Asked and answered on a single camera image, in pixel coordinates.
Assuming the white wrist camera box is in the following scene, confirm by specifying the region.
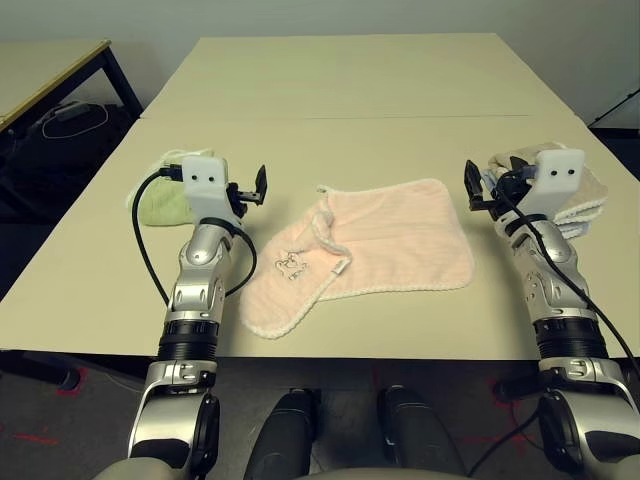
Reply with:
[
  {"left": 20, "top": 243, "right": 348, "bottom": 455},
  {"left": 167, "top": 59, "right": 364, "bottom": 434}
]
[
  {"left": 180, "top": 155, "right": 232, "bottom": 222},
  {"left": 529, "top": 148, "right": 586, "bottom": 220}
]

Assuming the grey robot torso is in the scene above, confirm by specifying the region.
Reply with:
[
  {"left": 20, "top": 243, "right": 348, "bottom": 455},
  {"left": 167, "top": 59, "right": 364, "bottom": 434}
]
[{"left": 299, "top": 467, "right": 471, "bottom": 480}]

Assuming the green folded towel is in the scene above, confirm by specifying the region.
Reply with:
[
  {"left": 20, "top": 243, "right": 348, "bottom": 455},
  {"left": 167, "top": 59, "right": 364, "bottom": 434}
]
[{"left": 123, "top": 147, "right": 217, "bottom": 228}]

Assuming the beige folded towel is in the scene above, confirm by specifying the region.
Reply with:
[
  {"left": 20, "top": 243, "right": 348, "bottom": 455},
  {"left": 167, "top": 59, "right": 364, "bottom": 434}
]
[{"left": 487, "top": 144, "right": 610, "bottom": 212}]

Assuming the grey robot leg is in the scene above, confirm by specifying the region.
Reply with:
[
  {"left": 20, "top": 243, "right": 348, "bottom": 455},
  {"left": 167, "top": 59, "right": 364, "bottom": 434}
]
[
  {"left": 377, "top": 384, "right": 466, "bottom": 480},
  {"left": 244, "top": 389, "right": 321, "bottom": 480}
]

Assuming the pink towel with white trim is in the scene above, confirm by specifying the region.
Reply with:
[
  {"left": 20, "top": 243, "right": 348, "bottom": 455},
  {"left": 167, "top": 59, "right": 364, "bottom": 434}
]
[{"left": 241, "top": 178, "right": 475, "bottom": 341}]

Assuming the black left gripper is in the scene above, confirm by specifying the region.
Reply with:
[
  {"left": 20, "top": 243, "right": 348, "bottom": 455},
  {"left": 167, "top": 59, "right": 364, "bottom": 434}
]
[{"left": 225, "top": 163, "right": 270, "bottom": 222}]

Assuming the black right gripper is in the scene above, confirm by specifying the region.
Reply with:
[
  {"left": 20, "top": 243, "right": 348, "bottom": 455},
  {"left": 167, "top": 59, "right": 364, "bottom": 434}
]
[{"left": 464, "top": 155, "right": 535, "bottom": 222}]

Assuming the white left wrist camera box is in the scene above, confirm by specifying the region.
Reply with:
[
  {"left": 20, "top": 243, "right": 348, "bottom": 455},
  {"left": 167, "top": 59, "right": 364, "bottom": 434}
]
[{"left": 180, "top": 155, "right": 232, "bottom": 222}]

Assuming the grey left robot leg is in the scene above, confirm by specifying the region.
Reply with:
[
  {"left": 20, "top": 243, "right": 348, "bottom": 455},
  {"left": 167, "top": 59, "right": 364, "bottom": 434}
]
[{"left": 244, "top": 389, "right": 321, "bottom": 480}]

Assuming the grey power adapter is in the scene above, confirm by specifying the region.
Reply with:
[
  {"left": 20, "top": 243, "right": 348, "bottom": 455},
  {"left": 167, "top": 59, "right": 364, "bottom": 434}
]
[{"left": 54, "top": 102, "right": 90, "bottom": 121}]

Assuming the black cable hanging to floor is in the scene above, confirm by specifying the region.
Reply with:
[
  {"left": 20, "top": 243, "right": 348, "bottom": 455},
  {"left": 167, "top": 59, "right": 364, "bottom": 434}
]
[{"left": 492, "top": 414, "right": 551, "bottom": 456}]

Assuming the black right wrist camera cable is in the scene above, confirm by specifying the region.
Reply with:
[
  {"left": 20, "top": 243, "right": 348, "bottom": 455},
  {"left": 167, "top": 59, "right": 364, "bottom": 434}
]
[{"left": 497, "top": 169, "right": 640, "bottom": 361}]

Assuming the thin white cable loop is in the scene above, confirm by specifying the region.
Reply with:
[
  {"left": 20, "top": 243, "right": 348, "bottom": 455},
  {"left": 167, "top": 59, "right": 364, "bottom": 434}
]
[{"left": 41, "top": 102, "right": 109, "bottom": 141}]

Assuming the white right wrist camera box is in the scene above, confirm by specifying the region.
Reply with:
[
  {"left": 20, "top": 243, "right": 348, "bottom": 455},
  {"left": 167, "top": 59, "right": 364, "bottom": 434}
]
[{"left": 529, "top": 148, "right": 586, "bottom": 220}]

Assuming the wooden side table black frame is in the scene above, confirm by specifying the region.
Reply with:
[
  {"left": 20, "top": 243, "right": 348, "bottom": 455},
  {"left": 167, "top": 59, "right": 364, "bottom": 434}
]
[{"left": 0, "top": 38, "right": 144, "bottom": 216}]

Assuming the light blue folded towel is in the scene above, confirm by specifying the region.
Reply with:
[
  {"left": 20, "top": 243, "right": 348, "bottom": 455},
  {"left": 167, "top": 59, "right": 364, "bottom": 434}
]
[{"left": 480, "top": 167, "right": 609, "bottom": 239}]

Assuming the black bag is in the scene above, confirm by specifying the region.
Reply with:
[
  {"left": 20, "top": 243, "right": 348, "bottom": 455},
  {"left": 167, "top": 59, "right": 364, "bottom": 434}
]
[{"left": 0, "top": 99, "right": 136, "bottom": 221}]

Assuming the grey right robot leg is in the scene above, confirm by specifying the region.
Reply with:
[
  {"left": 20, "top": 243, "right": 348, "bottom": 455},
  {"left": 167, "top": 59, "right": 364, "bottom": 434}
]
[{"left": 377, "top": 384, "right": 466, "bottom": 480}]

